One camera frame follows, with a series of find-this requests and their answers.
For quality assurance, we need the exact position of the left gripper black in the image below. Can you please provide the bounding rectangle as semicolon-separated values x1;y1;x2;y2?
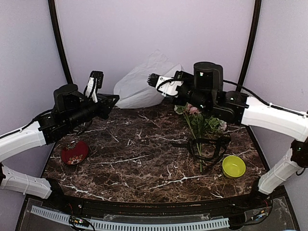
66;92;118;129

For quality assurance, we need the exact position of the pink peony fake stem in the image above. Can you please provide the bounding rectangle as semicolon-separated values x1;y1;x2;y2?
182;103;207;173

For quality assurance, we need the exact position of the white fake rose stem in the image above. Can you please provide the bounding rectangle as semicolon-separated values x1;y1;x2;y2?
174;105;190;115

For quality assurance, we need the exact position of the translucent white wrapping paper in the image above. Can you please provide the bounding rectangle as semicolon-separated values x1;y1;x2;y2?
114;50;183;109

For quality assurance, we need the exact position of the lilac hydrangea fake bunch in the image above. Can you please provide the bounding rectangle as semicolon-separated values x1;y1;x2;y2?
205;116;227;138

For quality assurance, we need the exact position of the black ribbon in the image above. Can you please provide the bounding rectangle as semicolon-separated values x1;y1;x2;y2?
171;134;231;170

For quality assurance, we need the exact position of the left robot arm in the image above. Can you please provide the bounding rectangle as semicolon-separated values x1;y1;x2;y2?
0;84;119;210

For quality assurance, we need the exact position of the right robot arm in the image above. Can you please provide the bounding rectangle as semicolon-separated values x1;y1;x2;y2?
175;62;308;209

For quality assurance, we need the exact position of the red floral dish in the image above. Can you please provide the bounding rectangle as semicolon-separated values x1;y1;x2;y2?
61;141;89;165

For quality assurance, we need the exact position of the yellow-green bowl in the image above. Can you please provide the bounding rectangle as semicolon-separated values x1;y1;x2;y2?
222;155;246;179

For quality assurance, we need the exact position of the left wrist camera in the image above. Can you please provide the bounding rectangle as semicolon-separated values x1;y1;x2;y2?
84;71;104;103

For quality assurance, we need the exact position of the right black frame post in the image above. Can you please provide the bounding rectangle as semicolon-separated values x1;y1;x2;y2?
238;0;262;85

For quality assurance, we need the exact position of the black frame post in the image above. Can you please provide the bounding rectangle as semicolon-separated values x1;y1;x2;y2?
238;0;262;85
48;0;73;84

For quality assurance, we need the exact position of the left black frame post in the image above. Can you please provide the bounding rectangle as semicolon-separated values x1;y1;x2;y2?
48;0;73;84

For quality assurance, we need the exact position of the black front rail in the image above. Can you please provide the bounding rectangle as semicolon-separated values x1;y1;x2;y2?
46;191;272;217

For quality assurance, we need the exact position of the white slotted cable duct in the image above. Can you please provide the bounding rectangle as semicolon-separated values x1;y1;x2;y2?
30;205;230;231

